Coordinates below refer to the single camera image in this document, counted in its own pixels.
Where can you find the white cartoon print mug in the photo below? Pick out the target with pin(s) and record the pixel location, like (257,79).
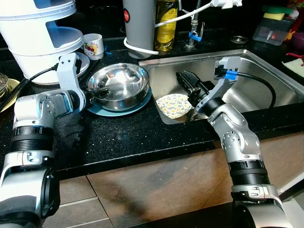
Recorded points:
(95,47)

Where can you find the grey cylinder container red logo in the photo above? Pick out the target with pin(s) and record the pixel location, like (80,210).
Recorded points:
(140,23)

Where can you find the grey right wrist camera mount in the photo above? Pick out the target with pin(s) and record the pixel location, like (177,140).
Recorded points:
(230,63)

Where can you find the gold rimmed dish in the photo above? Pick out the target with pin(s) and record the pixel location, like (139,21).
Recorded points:
(9,95)

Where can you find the stainless steel sink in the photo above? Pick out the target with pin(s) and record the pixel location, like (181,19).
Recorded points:
(285,95)

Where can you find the light blue plate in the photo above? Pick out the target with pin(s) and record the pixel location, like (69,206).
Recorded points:
(137,108)

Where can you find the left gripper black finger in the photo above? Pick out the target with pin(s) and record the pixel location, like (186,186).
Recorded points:
(107,87)
(103,94)

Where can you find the yellow green sponge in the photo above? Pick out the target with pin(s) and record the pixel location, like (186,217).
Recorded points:
(275,15)

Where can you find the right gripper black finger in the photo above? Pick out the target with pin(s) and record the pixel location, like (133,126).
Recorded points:
(192,78)
(186,85)

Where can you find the pale green cloth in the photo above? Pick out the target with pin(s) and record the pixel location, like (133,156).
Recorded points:
(297,67)

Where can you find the white yellow floral plate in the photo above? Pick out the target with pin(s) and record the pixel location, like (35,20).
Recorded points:
(173,105)

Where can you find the white furniture panel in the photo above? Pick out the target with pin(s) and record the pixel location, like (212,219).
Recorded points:
(297,213)

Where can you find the round metal sink strainer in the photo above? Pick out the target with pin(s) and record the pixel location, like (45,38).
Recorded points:
(234,39)

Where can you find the yellow oil bottle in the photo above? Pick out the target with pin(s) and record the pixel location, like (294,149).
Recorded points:
(166,31)

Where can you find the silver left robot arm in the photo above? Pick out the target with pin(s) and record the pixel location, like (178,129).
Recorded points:
(38,109)

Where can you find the stainless steel bowl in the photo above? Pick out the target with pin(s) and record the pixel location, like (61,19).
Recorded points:
(126,83)

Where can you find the white plastic tiered rack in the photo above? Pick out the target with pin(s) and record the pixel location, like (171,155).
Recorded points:
(33,42)

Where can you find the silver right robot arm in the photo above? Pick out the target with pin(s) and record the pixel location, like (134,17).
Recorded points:
(240,137)

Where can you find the clear plastic container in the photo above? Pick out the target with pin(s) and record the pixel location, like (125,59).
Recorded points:
(270,35)

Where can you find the purple cup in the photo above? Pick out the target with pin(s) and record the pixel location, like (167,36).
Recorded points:
(298,42)

